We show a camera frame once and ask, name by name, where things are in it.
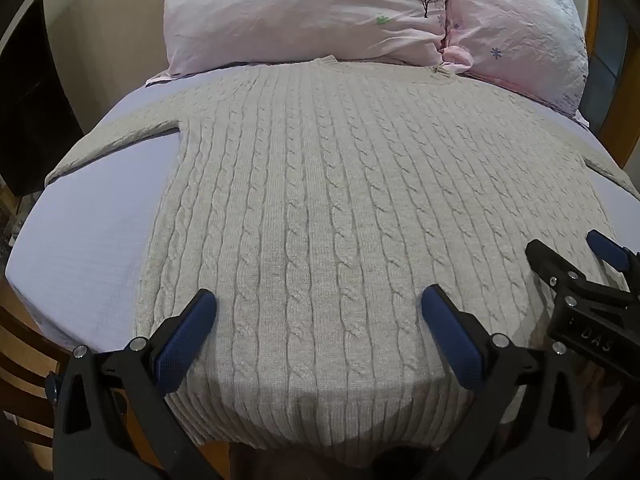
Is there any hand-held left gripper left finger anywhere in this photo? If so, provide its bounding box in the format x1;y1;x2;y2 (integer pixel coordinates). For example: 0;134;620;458
47;288;218;480

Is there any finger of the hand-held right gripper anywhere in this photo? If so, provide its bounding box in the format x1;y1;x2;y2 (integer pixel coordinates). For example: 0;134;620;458
586;229;640;277
525;239;640;307

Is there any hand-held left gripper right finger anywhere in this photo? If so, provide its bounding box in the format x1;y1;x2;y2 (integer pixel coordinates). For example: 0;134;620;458
421;284;592;480

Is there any cream cable-knit sweater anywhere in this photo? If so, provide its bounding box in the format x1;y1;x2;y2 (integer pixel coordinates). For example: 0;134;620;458
44;55;638;467

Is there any lavender bed sheet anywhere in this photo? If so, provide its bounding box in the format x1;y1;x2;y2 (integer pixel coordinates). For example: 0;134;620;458
5;76;640;361

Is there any dark cabinet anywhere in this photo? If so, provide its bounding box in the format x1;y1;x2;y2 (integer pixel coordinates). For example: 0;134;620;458
0;0;85;197

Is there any pink floral pillow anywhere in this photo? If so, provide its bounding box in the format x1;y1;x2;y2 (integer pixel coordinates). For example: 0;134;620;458
145;0;590;127

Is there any wooden bed frame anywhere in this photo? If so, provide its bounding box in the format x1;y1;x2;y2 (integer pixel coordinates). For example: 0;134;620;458
0;180;236;480

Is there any wooden door frame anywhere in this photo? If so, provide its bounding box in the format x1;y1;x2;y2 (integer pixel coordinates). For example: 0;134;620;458
575;0;640;171

